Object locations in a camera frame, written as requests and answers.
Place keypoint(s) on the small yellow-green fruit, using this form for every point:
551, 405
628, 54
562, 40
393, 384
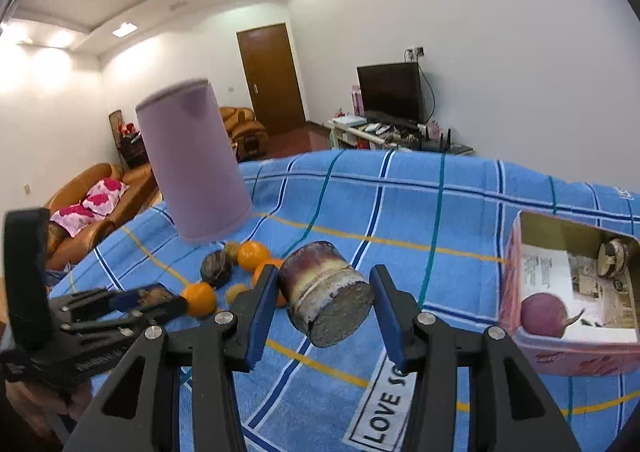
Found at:
233, 248
237, 294

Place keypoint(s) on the pink gift box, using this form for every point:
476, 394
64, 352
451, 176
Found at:
357, 100

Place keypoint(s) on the lilac cylindrical container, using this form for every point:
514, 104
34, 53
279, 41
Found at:
195, 161

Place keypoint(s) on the brown wooden door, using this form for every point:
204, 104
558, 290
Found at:
272, 79

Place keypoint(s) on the white set-top box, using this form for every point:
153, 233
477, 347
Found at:
349, 121

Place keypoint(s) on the wall power socket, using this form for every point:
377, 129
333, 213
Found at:
415, 52

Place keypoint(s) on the small orange carrot piece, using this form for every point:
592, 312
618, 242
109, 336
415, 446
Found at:
265, 277

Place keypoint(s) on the rectangular ceiling light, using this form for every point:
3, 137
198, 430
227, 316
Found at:
124, 30

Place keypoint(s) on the purple onion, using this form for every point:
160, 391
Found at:
542, 316

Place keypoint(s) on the person's left hand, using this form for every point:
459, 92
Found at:
35, 407

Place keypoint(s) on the black router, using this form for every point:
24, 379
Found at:
450, 145

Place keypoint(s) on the tan leather armchair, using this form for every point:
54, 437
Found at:
245, 129

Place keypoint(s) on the white television stand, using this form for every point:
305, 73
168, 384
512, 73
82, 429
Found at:
360, 134

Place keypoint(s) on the printed paper sheet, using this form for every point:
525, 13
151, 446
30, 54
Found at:
555, 277

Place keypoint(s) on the pink tin box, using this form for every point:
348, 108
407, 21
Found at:
565, 357

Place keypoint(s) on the tan leather sofa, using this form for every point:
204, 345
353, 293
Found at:
125, 187

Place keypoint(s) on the orange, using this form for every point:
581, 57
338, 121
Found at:
200, 301
252, 255

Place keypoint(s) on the dark wooden cabinet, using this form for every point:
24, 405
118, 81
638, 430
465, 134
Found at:
127, 141

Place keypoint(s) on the black television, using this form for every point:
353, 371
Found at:
390, 91

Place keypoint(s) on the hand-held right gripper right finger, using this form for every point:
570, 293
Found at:
391, 327

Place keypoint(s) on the blue plaid blanket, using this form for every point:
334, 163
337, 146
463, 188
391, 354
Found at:
350, 212

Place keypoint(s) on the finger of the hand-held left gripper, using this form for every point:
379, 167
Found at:
125, 299
160, 311

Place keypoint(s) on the large purple sugarcane piece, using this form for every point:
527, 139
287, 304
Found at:
322, 294

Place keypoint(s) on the pink floral pillow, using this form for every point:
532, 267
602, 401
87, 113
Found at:
106, 197
72, 221

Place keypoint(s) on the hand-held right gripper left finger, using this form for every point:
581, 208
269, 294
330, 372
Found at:
260, 327

